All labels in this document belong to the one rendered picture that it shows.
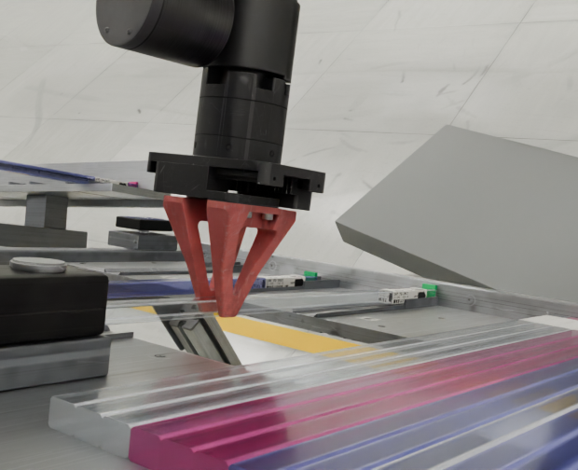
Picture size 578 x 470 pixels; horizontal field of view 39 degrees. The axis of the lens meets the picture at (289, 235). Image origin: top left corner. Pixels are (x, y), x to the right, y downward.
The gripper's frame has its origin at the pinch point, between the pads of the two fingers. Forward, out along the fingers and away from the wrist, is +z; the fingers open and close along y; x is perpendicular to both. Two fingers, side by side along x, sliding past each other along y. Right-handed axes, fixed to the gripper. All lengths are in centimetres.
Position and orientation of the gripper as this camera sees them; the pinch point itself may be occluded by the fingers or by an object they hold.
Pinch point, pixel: (219, 302)
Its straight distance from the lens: 53.0
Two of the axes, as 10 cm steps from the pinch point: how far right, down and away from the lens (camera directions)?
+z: -1.2, 9.9, 0.4
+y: 7.9, 1.2, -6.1
